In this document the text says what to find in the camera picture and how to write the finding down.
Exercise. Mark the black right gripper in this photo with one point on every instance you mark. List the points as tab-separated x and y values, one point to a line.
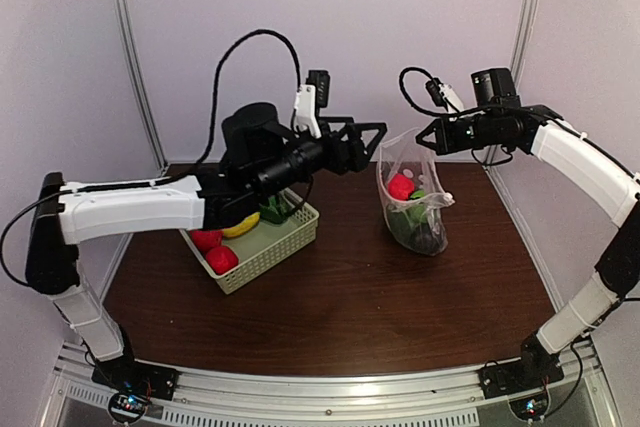
446	144

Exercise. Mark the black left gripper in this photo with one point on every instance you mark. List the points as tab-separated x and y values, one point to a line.
359	158

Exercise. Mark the red toy tomato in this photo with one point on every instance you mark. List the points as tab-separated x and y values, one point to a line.
400	187

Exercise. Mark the clear zip top bag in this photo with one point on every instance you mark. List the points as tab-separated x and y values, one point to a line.
402	155

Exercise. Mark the green toy cucumber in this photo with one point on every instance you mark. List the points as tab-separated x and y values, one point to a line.
417	212

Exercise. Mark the green toy bell pepper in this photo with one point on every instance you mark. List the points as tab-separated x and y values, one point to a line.
276	210

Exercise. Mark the purple toy eggplant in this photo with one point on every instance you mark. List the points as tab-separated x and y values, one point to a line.
426	242

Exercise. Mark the yellow toy corn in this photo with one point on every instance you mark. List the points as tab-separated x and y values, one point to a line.
245	226

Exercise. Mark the red toy strawberry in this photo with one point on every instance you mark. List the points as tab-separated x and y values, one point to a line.
221	259

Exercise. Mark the red toy apple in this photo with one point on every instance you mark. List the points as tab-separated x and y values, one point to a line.
206	240

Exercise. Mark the green toy cabbage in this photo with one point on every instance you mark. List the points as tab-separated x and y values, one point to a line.
400	225

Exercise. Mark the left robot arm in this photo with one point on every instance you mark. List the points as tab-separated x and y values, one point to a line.
262	158

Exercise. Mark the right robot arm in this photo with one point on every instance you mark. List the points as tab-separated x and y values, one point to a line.
598	177

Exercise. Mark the green plastic basket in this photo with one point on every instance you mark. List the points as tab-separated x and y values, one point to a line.
262	248

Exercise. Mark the right circuit board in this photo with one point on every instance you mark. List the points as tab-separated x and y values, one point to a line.
529	408

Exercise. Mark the circuit board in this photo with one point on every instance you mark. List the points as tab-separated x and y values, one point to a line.
529	408
127	408

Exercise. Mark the left circuit board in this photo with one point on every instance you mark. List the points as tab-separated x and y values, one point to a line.
127	408

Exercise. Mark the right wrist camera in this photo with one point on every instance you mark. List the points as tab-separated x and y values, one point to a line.
443	95

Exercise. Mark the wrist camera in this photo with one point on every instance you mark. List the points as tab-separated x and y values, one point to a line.
311	96
443	95

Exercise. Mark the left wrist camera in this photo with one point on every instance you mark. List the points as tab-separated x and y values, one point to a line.
311	96

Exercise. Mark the right aluminium corner post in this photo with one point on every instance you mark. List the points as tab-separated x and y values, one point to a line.
524	31

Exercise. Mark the aluminium corner post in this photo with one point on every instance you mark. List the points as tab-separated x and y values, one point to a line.
524	31
137	82

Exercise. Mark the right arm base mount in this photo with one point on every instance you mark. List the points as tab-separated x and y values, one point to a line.
512	377

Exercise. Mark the left aluminium corner post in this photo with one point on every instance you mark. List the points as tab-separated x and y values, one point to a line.
137	82

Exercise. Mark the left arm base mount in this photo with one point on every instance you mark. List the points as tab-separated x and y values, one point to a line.
142	379

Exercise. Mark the aluminium front frame rail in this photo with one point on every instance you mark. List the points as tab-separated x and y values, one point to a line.
447	397

